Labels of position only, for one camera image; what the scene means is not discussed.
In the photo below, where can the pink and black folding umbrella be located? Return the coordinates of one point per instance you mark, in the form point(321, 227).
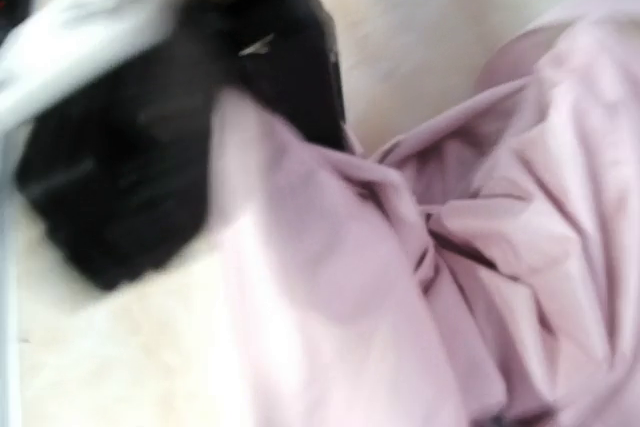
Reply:
point(481, 269)

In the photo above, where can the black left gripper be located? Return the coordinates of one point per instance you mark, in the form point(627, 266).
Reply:
point(118, 170)

